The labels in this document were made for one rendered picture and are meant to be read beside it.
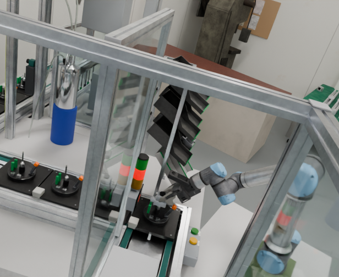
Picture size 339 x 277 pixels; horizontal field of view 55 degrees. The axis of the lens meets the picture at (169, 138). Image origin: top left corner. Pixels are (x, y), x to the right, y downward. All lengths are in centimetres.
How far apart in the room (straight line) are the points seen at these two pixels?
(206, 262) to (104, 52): 142
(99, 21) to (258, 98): 213
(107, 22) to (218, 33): 472
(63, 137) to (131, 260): 198
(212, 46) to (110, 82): 657
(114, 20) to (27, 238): 157
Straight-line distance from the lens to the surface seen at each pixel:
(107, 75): 62
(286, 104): 53
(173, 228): 173
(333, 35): 788
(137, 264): 41
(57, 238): 173
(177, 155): 179
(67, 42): 56
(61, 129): 232
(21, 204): 180
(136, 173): 138
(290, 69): 805
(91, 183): 73
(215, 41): 711
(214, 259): 184
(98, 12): 257
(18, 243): 171
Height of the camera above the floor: 212
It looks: 27 degrees down
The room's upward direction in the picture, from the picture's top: 16 degrees clockwise
